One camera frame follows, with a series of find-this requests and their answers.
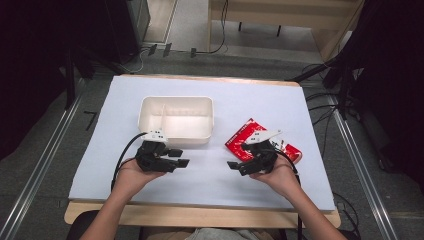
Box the white table cover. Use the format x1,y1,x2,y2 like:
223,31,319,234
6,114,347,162
68,75,336,212

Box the black hanging cable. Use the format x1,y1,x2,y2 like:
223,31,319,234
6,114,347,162
194,0,230,56

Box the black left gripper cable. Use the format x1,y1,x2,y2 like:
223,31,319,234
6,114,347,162
110,132,148,192

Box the white plastic container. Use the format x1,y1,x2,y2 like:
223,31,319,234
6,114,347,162
137,96,215,146

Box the person's left hand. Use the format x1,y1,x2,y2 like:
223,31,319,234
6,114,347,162
114,158,167,200

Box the black metal stand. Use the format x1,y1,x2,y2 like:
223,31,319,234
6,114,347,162
285,54,359,121

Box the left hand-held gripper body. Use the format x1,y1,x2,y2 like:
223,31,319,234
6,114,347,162
134,129,171,173

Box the dark curtain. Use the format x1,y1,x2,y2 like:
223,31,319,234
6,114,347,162
336,0,424,188
0,0,118,161

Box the person's right hand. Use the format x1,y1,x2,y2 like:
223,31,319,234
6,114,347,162
249,154,303,202

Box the metal floor rail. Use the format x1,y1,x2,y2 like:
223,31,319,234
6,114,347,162
328,94,399,240
0,87,85,240

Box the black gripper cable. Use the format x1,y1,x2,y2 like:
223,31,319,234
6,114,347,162
275,150,304,240
110,132,148,192

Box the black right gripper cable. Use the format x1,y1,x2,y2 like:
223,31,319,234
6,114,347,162
275,150,304,240

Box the light wooden bench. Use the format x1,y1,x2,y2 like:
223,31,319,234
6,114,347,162
207,0,365,62

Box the black cabinet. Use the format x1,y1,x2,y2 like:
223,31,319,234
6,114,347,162
99,0,152,65

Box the wooden table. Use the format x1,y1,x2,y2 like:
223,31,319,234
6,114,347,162
63,73,342,230

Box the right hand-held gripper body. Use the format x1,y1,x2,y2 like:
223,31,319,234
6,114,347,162
244,129,284,176

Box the red snack packet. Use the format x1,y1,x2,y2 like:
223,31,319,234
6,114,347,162
224,117,304,165

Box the black floor cables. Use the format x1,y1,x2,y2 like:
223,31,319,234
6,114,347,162
301,63,348,161

